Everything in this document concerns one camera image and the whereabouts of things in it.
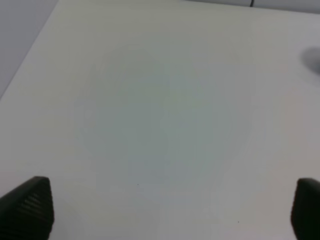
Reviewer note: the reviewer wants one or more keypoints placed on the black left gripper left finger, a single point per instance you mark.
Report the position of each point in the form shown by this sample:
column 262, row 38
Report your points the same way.
column 27, row 211

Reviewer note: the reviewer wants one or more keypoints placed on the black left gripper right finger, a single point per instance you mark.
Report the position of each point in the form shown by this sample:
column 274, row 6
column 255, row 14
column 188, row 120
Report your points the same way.
column 305, row 212

